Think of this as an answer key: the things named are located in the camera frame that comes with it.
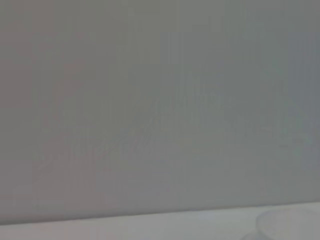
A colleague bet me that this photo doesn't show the clear plastic measuring cup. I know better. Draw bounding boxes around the clear plastic measuring cup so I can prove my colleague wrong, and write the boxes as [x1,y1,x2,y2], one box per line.
[254,208,320,240]

